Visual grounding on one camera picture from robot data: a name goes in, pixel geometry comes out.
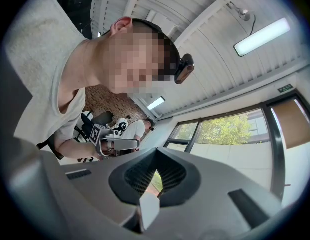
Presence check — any black head camera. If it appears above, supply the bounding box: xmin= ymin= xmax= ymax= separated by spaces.
xmin=174 ymin=53 xmax=196 ymax=86

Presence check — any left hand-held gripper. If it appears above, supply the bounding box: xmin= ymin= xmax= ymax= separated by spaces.
xmin=89 ymin=123 xmax=141 ymax=161

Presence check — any grey building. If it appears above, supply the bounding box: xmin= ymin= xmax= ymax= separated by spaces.
xmin=246 ymin=109 xmax=271 ymax=145

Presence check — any white concrete fence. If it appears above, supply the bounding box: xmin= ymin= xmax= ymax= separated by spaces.
xmin=166 ymin=140 xmax=273 ymax=193

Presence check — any door with brown panel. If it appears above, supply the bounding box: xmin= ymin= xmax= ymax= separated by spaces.
xmin=267 ymin=95 xmax=310 ymax=205

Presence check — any person's head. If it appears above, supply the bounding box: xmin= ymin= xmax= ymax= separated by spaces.
xmin=69 ymin=16 xmax=181 ymax=98

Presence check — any green exit sign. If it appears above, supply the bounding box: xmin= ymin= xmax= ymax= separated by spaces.
xmin=277 ymin=83 xmax=294 ymax=93

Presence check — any small ceiling light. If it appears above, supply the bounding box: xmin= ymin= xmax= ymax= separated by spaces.
xmin=146 ymin=96 xmax=166 ymax=111

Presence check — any black armrest office chair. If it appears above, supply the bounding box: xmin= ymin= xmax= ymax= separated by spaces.
xmin=36 ymin=133 xmax=65 ymax=161

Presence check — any ceiling sensor with cable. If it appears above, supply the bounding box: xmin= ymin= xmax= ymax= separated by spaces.
xmin=226 ymin=1 xmax=257 ymax=37

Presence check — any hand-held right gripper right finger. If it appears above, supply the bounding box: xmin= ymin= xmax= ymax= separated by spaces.
xmin=156 ymin=147 xmax=202 ymax=209

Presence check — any long ceiling light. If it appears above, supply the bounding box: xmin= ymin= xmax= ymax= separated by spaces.
xmin=233 ymin=17 xmax=291 ymax=58

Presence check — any green tree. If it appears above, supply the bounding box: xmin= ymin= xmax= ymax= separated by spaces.
xmin=174 ymin=113 xmax=253 ymax=146

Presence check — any black head strap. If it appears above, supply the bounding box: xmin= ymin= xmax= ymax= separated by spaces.
xmin=131 ymin=18 xmax=182 ymax=68

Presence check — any person's left hand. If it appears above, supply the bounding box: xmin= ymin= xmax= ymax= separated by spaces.
xmin=101 ymin=141 xmax=115 ymax=157

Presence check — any person's left forearm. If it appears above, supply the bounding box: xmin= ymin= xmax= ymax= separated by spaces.
xmin=54 ymin=138 xmax=101 ymax=163

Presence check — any person's white t-shirt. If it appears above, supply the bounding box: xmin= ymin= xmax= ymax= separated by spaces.
xmin=4 ymin=0 xmax=87 ymax=150

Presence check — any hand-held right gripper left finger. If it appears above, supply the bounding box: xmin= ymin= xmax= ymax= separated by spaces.
xmin=109 ymin=147 xmax=158 ymax=207

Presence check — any black window frame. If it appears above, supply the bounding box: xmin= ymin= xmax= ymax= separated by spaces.
xmin=164 ymin=88 xmax=288 ymax=203

